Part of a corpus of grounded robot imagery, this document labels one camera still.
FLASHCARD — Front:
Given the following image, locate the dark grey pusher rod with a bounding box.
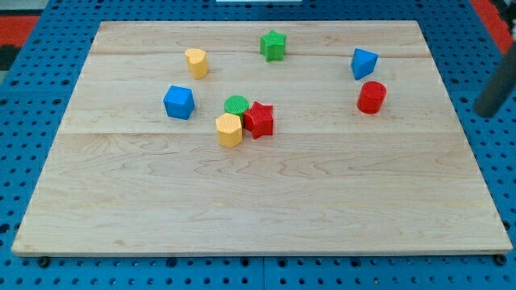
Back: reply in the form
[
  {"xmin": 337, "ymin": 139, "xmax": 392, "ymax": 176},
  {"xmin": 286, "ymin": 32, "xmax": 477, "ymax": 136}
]
[{"xmin": 473, "ymin": 42, "xmax": 515, "ymax": 118}]

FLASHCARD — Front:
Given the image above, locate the green star block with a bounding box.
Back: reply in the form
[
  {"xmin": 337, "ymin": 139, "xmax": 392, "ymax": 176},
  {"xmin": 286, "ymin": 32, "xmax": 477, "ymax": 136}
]
[{"xmin": 260, "ymin": 30, "xmax": 287, "ymax": 62}]

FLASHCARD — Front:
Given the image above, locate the red star block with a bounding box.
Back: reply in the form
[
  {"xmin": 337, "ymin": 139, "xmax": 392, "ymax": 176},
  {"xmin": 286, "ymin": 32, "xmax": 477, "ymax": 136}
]
[{"xmin": 243, "ymin": 101, "xmax": 274, "ymax": 139}]

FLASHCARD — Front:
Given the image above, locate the red cylinder block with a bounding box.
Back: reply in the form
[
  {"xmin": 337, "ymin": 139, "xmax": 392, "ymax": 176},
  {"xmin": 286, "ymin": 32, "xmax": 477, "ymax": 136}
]
[{"xmin": 356, "ymin": 81, "xmax": 387, "ymax": 114}]

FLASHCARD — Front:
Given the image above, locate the blue triangle block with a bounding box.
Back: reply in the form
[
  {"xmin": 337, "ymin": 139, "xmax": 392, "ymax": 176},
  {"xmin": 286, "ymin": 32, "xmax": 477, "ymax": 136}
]
[{"xmin": 351, "ymin": 48, "xmax": 379, "ymax": 81}]

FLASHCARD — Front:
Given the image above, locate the green cylinder block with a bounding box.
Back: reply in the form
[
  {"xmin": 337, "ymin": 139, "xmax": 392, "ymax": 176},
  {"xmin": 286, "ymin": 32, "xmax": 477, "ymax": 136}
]
[{"xmin": 223, "ymin": 95, "xmax": 249, "ymax": 118}]

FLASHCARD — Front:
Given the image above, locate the yellow hexagon block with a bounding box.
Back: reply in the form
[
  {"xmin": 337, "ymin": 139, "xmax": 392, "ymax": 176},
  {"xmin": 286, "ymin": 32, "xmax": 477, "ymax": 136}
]
[{"xmin": 215, "ymin": 113, "xmax": 243, "ymax": 147}]

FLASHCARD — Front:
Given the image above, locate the yellow heart block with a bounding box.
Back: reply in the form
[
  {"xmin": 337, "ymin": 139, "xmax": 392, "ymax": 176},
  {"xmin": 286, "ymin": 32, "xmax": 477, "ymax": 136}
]
[{"xmin": 185, "ymin": 48, "xmax": 209, "ymax": 80}]

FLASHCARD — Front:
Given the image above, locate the blue cube block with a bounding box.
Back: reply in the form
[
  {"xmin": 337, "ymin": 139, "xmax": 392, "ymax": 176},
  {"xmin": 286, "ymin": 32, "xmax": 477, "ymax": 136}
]
[{"xmin": 163, "ymin": 85, "xmax": 195, "ymax": 120}]

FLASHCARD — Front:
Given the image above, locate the wooden board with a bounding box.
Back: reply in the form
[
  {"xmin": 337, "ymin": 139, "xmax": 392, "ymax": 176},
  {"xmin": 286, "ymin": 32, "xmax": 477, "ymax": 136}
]
[{"xmin": 12, "ymin": 20, "xmax": 513, "ymax": 257}]

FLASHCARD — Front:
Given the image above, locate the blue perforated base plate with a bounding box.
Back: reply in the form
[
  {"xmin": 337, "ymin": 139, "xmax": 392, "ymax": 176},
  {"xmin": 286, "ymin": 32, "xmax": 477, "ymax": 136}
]
[{"xmin": 1, "ymin": 0, "xmax": 515, "ymax": 289}]

